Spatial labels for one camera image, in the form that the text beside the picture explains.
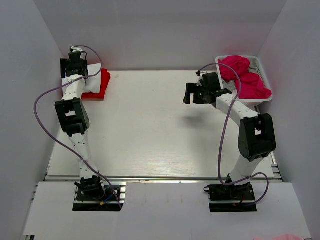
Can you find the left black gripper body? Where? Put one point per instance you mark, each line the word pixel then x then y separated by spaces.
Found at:
pixel 68 66

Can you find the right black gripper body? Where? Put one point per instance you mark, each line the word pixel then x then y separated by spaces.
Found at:
pixel 207 91

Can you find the white t shirt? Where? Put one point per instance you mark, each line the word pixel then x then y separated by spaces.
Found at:
pixel 93 84

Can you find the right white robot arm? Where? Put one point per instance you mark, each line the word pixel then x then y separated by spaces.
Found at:
pixel 256 135

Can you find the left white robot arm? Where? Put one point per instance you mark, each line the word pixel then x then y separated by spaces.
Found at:
pixel 72 116

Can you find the folded red t shirt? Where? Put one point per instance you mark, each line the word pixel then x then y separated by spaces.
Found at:
pixel 73 89

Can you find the white plastic basket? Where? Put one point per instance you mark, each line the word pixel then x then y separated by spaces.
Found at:
pixel 261 72

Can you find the magenta t shirt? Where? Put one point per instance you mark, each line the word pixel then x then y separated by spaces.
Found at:
pixel 252 86

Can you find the grey garment in basket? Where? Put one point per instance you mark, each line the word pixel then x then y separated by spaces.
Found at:
pixel 253 68

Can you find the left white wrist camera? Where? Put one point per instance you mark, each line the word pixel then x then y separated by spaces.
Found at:
pixel 76 49

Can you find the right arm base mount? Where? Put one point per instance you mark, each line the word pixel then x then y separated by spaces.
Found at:
pixel 231 198

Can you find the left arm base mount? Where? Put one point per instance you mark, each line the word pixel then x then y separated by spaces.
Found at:
pixel 93 195

